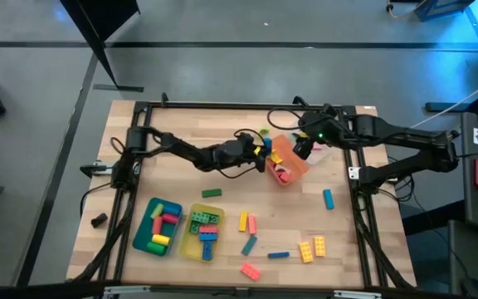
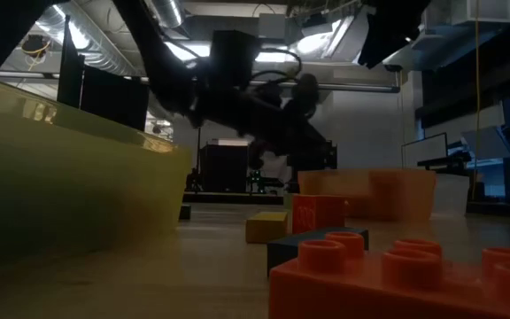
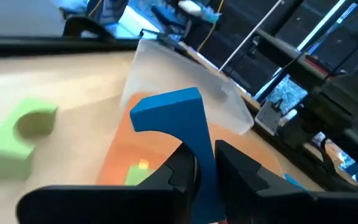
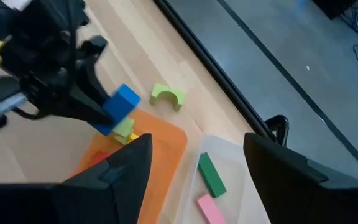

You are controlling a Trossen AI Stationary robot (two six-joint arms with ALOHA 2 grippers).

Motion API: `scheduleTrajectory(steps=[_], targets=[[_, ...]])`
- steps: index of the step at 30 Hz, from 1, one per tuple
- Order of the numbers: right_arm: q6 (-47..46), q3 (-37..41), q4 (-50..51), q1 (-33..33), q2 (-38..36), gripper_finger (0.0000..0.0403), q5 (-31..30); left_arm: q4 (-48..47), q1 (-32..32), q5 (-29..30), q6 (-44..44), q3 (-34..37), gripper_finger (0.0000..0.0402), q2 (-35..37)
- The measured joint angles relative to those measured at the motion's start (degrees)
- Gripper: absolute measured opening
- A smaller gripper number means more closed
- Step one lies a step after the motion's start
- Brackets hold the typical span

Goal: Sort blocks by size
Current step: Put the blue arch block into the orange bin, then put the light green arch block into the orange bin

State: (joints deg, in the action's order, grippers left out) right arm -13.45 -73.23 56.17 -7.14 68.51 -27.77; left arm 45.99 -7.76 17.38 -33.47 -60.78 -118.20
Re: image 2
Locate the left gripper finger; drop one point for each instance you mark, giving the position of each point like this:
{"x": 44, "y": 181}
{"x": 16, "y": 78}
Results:
{"x": 257, "y": 155}
{"x": 303, "y": 130}

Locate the orange plastic bin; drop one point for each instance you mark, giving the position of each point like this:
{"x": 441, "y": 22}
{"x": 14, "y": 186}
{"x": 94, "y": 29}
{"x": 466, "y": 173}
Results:
{"x": 383, "y": 192}

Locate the dark desk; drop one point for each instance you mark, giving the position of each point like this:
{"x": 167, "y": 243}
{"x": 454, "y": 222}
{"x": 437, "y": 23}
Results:
{"x": 441, "y": 161}

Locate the black cabinet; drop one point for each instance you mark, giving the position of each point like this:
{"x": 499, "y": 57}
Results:
{"x": 332, "y": 155}

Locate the grey tilted panel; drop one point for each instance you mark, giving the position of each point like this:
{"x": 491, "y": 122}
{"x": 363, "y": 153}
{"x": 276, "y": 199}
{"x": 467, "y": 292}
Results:
{"x": 485, "y": 142}

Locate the yellow plastic bin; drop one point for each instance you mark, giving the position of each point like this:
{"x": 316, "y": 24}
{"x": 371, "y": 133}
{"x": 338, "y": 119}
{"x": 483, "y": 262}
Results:
{"x": 60, "y": 186}

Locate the orange toy brick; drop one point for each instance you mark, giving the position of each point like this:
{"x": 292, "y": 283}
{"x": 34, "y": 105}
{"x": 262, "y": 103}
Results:
{"x": 405, "y": 292}

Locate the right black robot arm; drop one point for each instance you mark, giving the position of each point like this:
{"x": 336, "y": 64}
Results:
{"x": 388, "y": 26}

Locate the yellow wooden plank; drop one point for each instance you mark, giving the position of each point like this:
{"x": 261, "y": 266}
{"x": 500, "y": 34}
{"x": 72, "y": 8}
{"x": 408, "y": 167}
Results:
{"x": 267, "y": 227}

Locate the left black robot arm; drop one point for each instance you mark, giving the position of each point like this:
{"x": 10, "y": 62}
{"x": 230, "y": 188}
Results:
{"x": 157, "y": 57}

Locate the salmon wooden plank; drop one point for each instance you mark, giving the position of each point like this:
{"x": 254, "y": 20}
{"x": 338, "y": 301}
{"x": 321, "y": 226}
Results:
{"x": 319, "y": 212}

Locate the black equipment cart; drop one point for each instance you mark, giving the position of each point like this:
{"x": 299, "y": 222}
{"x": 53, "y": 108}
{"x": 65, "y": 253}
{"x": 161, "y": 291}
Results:
{"x": 224, "y": 168}

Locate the silver ventilation duct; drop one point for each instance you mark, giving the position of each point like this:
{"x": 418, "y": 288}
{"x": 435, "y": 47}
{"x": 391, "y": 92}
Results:
{"x": 168, "y": 11}
{"x": 87, "y": 26}

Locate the grey horizontal pipe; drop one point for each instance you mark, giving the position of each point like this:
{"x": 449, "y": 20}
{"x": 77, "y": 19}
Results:
{"x": 361, "y": 87}

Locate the white board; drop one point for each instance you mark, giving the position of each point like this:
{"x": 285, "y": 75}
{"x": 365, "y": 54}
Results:
{"x": 423, "y": 150}

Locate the grey ceiling box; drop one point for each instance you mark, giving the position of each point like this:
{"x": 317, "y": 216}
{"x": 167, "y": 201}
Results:
{"x": 272, "y": 26}

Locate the black partition panel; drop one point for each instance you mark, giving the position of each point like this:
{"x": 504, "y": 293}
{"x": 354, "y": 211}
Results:
{"x": 113, "y": 102}

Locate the teal wooden plank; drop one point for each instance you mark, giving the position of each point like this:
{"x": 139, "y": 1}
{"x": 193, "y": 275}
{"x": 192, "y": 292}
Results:
{"x": 286, "y": 250}

